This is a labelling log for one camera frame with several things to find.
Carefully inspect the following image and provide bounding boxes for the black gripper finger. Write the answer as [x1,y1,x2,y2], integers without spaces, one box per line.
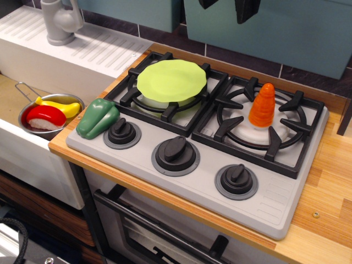
[199,0,213,9]
[235,0,261,24]

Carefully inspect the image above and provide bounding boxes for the orange toy carrot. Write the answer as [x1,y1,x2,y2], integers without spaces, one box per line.
[248,83,276,128]

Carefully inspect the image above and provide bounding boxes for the teal left cabinet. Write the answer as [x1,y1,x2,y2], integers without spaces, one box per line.
[78,0,182,32]

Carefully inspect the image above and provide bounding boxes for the teal cabinet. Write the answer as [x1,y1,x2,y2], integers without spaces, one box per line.
[184,1,351,79]
[78,0,182,32]

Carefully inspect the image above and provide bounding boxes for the teal right cabinet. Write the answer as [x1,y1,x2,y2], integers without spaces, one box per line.
[184,1,351,79]

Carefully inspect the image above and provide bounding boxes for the light green plate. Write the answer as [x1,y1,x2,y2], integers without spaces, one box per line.
[136,59,207,102]

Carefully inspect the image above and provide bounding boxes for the black left burner grate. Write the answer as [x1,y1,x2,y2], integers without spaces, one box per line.
[105,52,228,136]

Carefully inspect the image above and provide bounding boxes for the black burner grate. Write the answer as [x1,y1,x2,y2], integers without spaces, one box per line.
[192,76,328,179]
[105,52,228,136]

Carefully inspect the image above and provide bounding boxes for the white toy sink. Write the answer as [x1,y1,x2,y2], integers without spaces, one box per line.
[1,5,151,210]

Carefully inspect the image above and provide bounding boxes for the black right burner grate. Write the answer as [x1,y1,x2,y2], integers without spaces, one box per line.
[192,76,328,179]

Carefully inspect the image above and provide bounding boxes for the grey toy stove top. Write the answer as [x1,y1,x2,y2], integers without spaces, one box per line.
[66,52,329,240]

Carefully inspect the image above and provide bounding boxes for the grey toy faucet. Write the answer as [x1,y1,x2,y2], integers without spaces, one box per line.
[41,0,84,46]

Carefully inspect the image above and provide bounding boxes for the green toy bell pepper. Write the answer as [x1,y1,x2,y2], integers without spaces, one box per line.
[76,98,120,140]

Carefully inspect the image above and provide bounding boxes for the black left stove knob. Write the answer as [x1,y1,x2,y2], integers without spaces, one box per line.
[103,118,142,150]

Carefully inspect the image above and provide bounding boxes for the black stove knob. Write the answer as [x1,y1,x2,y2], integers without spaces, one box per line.
[103,118,142,150]
[214,164,259,201]
[151,136,200,177]

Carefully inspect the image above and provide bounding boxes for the black middle stove knob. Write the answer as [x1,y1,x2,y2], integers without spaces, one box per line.
[151,136,200,177]

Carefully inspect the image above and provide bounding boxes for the yellow toy banana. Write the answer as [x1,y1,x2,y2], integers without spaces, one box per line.
[35,97,81,119]

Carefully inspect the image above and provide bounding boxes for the black right stove knob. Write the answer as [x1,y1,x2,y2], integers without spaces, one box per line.
[214,164,259,201]

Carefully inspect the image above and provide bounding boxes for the small metal pot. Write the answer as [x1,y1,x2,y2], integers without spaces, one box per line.
[15,82,85,140]

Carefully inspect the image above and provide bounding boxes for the red tuna sushi toy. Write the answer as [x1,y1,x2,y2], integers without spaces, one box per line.
[26,106,67,131]

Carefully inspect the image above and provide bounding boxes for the toy oven door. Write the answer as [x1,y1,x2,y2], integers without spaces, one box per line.
[93,185,229,263]

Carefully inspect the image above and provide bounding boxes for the black cable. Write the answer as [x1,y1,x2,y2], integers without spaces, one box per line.
[0,217,29,264]

